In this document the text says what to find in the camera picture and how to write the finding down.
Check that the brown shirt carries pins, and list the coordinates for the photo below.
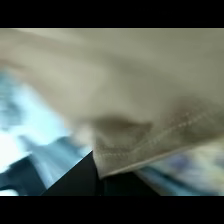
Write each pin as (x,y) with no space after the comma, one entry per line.
(140,76)

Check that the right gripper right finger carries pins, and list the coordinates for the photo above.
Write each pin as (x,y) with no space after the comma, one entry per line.
(128,186)

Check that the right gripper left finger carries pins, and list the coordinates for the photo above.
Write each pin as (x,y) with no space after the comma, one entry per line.
(78,181)

